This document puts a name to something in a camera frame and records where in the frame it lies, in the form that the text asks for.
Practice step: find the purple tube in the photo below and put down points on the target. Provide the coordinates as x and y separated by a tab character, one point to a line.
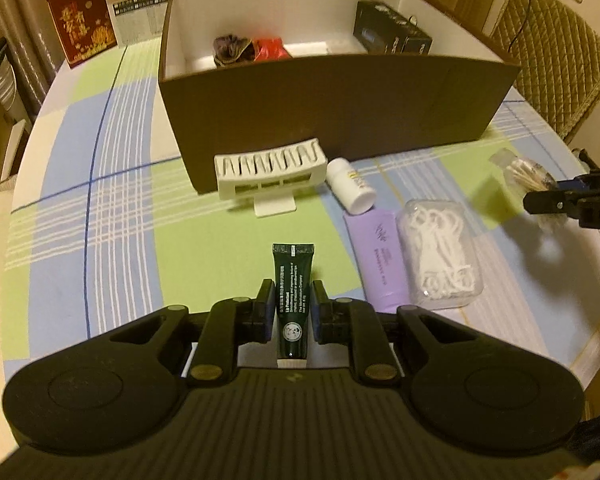
380	260

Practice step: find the white slotted rack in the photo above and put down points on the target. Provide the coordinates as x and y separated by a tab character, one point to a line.
275	206

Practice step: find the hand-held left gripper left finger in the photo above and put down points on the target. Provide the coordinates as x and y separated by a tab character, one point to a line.
265	310

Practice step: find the long black product box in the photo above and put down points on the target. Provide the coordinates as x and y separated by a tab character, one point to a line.
380	30

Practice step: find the quilted cushion chair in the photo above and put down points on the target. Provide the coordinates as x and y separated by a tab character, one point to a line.
555	60

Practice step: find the plaid cloth desktop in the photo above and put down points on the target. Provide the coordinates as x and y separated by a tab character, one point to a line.
80	210

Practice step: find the white pill bottle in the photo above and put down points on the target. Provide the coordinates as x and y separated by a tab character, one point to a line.
350	187

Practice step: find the stack of white bowls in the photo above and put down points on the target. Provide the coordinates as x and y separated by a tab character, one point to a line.
0	80

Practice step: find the clear box of floss picks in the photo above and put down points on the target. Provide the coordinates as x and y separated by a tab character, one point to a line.
440	255

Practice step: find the white product box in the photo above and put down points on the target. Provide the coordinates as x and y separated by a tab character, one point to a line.
140	20

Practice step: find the dark hair scrunchie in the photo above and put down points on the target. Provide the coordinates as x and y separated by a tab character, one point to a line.
232	50

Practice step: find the red foil packet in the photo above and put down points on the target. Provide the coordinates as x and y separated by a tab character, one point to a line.
271	49

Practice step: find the bag of cotton swabs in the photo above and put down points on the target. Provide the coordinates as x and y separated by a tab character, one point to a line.
522	172

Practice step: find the red gift box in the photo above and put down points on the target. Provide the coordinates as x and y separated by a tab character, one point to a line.
80	15

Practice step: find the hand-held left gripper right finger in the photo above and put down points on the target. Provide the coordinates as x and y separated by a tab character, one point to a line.
322	312

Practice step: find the dark green tube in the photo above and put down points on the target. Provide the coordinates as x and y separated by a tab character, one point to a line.
292	300

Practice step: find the brown cardboard box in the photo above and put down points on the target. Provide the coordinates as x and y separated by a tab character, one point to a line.
330	110

